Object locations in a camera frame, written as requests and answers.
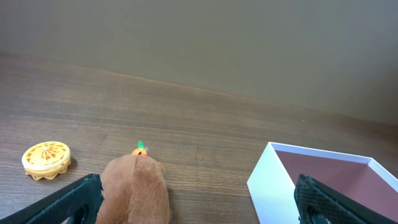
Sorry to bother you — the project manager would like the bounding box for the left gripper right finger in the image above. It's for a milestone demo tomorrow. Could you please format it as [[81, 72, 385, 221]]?
[[294, 174, 397, 224]]

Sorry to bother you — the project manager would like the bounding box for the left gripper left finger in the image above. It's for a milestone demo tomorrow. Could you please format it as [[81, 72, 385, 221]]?
[[1, 174, 104, 224]]

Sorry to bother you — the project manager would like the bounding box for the brown plush toy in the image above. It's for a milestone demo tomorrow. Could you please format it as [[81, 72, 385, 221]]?
[[96, 141, 171, 224]]

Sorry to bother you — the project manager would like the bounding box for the yellow plastic wheel disc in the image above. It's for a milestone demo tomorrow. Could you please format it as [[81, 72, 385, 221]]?
[[21, 141, 72, 181]]

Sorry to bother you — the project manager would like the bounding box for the white box pink interior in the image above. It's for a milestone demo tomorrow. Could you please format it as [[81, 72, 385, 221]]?
[[247, 142, 397, 223]]

